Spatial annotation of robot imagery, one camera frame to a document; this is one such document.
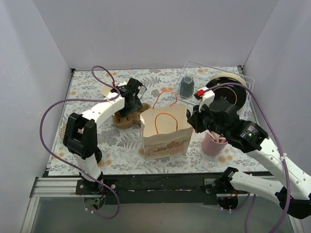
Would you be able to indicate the patterned ceramic bowl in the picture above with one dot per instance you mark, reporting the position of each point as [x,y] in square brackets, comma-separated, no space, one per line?
[62,131]

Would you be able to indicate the stacked brown pulp cup carriers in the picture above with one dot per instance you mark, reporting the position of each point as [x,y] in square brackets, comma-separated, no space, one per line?
[132,119]

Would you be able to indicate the stack of brown paper cups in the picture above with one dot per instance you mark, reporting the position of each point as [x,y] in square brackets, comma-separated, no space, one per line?
[105,90]

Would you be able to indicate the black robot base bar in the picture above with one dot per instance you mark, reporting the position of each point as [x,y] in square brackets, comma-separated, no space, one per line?
[163,188]

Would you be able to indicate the stack of black cup lids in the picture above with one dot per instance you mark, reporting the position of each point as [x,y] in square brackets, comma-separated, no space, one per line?
[98,155]

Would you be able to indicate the pink straw holder cup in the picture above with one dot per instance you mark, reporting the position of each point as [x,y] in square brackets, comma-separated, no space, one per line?
[211,148]

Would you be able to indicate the black plastic cup lid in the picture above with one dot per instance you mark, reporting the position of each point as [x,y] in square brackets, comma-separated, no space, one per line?
[188,114]

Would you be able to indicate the cream ceramic plate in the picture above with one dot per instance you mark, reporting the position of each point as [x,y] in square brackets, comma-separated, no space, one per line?
[226,77]

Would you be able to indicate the printed kraft paper bag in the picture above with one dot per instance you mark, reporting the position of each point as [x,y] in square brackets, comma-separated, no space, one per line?
[165,130]

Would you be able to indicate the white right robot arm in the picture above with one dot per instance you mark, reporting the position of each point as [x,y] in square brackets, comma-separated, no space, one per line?
[292,188]

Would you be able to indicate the dark teal ceramic cup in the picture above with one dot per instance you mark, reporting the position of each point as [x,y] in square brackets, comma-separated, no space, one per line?
[186,86]

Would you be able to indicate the floral paper table mat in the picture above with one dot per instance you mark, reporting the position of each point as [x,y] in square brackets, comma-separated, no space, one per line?
[122,149]

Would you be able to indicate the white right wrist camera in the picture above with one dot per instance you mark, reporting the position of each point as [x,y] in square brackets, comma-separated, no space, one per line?
[205,96]

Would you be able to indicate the white wire dish rack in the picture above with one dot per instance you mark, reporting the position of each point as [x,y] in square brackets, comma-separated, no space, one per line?
[202,73]

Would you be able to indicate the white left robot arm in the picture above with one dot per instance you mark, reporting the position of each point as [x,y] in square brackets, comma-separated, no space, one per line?
[81,137]

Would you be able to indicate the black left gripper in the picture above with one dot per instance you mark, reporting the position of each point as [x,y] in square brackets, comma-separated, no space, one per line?
[132,107]

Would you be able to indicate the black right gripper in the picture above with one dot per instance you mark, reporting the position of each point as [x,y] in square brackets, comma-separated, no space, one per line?
[194,120]

